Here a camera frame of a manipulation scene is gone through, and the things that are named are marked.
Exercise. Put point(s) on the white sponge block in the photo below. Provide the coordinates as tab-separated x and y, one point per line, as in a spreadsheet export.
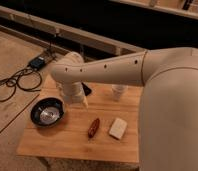
118	128

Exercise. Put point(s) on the black metal bowl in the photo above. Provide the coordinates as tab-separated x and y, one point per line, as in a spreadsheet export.
47	112

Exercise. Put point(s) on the wooden rail beam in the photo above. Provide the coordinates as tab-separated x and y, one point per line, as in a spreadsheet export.
69	33

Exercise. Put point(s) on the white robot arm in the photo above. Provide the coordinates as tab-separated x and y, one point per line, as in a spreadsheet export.
168	110

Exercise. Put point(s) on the black object behind gripper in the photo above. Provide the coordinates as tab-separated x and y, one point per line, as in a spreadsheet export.
86	89

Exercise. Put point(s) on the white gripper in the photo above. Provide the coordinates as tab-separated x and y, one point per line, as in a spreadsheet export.
73	93

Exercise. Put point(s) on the wooden board table top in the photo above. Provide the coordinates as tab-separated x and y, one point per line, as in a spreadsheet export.
69	137

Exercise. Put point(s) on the black power adapter box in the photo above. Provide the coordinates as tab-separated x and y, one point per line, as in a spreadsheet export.
37	63

